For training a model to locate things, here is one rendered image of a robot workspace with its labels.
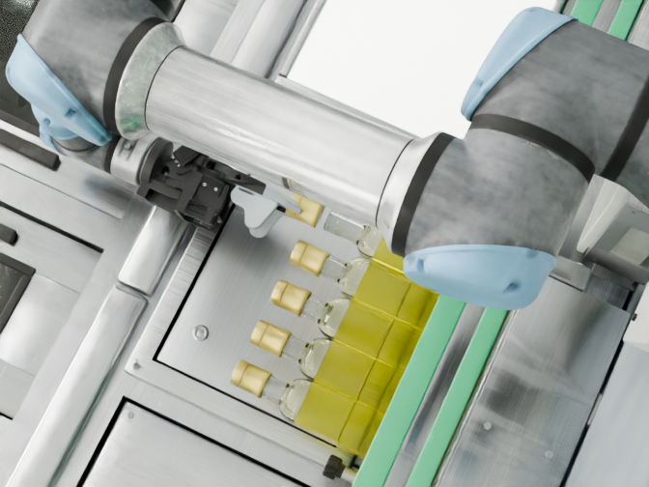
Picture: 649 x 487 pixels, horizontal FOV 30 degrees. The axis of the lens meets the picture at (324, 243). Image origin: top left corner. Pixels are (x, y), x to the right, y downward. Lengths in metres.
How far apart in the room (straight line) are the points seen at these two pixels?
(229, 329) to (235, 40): 0.45
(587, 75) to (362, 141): 0.20
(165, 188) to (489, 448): 0.55
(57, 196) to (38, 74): 0.69
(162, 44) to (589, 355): 0.62
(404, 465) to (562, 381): 0.20
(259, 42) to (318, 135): 0.78
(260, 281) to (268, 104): 0.66
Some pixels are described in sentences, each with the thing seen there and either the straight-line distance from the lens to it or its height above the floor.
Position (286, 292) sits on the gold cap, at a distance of 1.55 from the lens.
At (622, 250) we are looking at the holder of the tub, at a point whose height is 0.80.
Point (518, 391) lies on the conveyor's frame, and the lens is 1.40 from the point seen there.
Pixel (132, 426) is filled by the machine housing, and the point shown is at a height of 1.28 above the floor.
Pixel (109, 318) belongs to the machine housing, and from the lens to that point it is 1.72.
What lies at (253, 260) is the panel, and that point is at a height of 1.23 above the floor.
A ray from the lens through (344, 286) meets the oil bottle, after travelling 1.54.
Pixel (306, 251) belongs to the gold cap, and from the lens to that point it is 1.56.
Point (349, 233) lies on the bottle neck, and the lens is 1.58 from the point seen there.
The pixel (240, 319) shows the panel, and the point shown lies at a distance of 1.69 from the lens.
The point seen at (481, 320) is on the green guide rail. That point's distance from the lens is 1.43.
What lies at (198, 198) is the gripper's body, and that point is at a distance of 1.58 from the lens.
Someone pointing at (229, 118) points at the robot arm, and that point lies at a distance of 1.08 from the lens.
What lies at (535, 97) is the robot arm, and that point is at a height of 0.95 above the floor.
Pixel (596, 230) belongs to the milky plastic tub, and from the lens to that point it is 1.38.
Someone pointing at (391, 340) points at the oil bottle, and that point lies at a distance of 1.53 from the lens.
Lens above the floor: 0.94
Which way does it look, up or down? 7 degrees up
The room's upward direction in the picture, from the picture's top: 65 degrees counter-clockwise
